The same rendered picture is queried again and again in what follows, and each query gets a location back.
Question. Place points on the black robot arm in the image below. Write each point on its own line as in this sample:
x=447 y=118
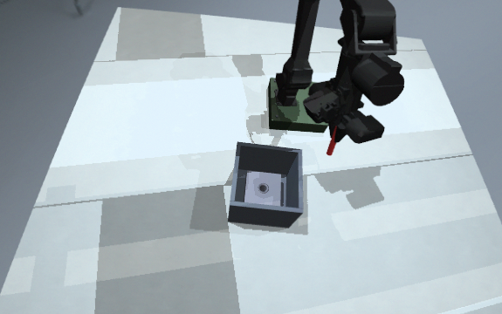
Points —
x=366 y=65

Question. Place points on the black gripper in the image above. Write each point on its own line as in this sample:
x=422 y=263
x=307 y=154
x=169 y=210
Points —
x=353 y=123

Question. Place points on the red peg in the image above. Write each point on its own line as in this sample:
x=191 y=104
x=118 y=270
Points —
x=332 y=144

